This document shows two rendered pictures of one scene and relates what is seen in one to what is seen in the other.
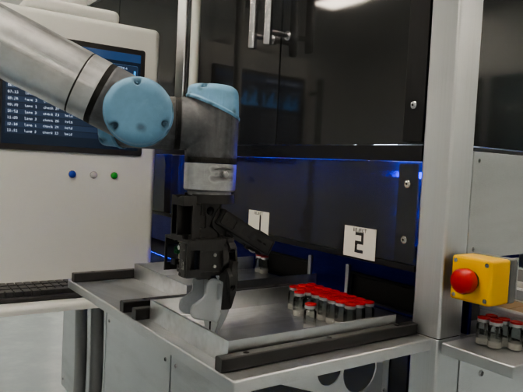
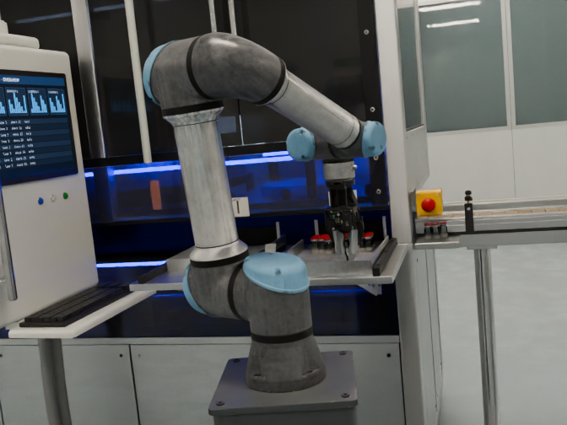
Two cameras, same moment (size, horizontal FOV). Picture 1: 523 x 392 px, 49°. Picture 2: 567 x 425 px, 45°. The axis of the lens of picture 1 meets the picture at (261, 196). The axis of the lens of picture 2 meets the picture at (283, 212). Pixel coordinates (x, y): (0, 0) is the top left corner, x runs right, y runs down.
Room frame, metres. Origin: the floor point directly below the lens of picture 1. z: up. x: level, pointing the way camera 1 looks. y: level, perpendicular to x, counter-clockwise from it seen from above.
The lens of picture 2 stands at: (-0.39, 1.21, 1.26)
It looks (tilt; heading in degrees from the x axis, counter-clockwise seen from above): 7 degrees down; 322
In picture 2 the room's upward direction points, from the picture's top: 5 degrees counter-clockwise
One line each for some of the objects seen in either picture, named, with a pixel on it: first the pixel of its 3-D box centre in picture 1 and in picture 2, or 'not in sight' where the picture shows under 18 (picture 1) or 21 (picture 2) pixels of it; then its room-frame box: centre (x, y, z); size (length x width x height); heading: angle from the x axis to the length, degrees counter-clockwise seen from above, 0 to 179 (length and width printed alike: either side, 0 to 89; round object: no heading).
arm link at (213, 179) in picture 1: (211, 179); (340, 171); (0.82, 0.07, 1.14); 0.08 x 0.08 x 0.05
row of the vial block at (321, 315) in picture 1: (320, 306); (341, 244); (1.04, -0.12, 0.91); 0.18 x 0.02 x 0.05; 35
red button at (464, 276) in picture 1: (465, 281); (428, 204); (0.89, -0.33, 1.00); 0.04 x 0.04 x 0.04; 36
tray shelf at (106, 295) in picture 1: (239, 306); (278, 263); (1.14, 0.03, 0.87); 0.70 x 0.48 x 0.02; 36
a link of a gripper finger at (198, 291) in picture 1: (197, 305); (338, 248); (0.83, 0.09, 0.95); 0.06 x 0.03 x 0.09; 126
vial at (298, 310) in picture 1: (299, 303); (327, 246); (1.06, -0.08, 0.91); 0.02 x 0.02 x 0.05
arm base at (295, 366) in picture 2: not in sight; (283, 352); (0.61, 0.46, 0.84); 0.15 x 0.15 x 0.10
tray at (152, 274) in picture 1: (224, 275); (229, 251); (1.32, 0.08, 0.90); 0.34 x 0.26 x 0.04; 126
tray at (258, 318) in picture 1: (272, 316); (333, 255); (0.98, -0.03, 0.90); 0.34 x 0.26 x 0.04; 125
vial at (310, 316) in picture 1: (310, 317); not in sight; (0.97, -0.09, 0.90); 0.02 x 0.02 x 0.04
